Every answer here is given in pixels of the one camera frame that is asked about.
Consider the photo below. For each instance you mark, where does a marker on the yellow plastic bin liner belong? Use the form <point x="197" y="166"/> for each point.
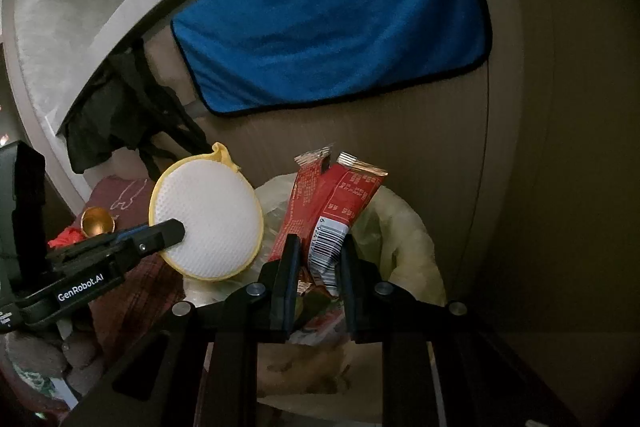
<point x="400" y="232"/>

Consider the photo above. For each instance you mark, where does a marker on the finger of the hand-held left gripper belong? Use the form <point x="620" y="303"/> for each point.
<point x="160" y="237"/>
<point x="132" y="232"/>

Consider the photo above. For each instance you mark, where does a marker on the red plaid cloth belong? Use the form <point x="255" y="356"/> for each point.
<point x="130" y="202"/>

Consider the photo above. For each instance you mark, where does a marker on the red cup with gold inside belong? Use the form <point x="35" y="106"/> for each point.
<point x="97" y="222"/>

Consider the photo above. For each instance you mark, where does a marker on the blue towel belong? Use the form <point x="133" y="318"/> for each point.
<point x="330" y="17"/>

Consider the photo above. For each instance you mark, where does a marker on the red sachet with barcode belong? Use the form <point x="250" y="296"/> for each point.
<point x="345" y="207"/>

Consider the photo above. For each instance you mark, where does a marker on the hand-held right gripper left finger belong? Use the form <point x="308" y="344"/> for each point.
<point x="287" y="287"/>

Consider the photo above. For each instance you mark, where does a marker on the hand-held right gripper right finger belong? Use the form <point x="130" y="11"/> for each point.
<point x="350" y="292"/>

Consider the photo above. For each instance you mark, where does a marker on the black tote bag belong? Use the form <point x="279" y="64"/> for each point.
<point x="100" y="127"/>

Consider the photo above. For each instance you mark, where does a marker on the white round pad yellow rim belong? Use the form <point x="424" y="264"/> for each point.
<point x="210" y="212"/>

